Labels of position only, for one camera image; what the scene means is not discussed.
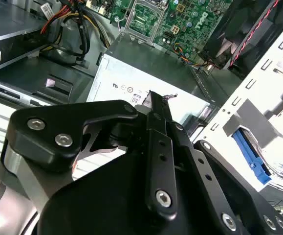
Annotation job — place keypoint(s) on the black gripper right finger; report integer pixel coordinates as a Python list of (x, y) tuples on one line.
[(234, 193)]

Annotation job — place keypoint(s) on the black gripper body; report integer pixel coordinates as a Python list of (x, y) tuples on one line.
[(102, 208)]

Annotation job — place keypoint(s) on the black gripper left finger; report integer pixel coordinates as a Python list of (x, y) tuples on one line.
[(46, 137)]

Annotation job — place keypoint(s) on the hard disk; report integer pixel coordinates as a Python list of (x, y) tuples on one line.
[(248, 156)]

